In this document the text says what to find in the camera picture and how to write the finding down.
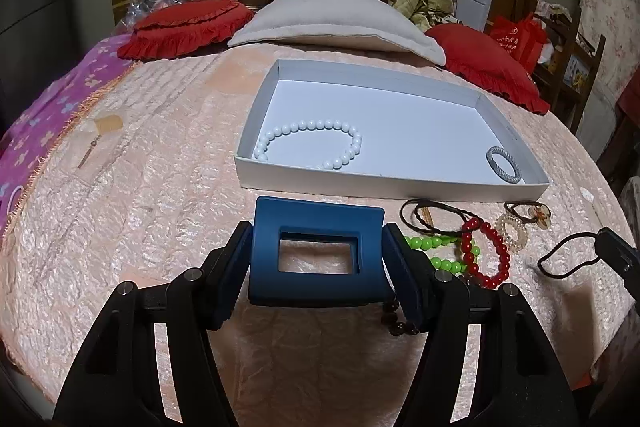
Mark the red bead bracelet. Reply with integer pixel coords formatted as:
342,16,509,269
460,217,511,290

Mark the clear spiral hair tie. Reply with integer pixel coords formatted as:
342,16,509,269
495,213,529,253

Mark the dark brown bead bracelet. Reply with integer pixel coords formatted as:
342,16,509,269
381,299,421,337

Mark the thin metal pin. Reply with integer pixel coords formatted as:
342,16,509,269
77,134,101,168

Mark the clear plastic bag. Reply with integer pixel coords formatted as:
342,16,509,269
122,0,211,28

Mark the floral pink cloth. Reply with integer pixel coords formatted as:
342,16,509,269
580,0,640,88

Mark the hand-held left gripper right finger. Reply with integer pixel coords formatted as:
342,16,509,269
382,223,586,427

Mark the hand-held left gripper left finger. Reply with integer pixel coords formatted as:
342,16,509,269
52,221,256,427

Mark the white bead bracelet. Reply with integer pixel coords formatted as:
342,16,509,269
252,119,364,171

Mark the black cord hair tie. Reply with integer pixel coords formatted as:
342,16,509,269
400,199,483,238

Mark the red ruffled cushion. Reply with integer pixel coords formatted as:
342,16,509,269
117,0,256,60
425,23,551,115

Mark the wooden chair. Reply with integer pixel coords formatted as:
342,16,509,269
530,7,606,135

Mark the small yellow packet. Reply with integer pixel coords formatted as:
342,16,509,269
94,114,123,135

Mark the white cardboard tray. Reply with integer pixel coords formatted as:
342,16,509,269
234,59,551,202

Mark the green bead bracelet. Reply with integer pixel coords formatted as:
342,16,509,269
404,234,482,275

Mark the blue hair claw clip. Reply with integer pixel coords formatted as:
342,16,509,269
248,196,396,308

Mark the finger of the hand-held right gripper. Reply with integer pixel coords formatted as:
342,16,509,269
595,228,640,303

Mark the red shopping bag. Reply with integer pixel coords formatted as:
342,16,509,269
487,13,548,70

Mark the purple flower blanket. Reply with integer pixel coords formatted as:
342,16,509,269
0,34,143,218

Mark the peach bed cover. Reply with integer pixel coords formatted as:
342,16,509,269
0,42,636,427

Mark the beige pillow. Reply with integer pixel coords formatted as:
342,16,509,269
227,0,447,68

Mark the flower charm hair tie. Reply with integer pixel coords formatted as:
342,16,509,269
504,201,552,228

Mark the grey braided bracelet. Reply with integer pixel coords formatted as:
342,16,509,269
486,146,525,184

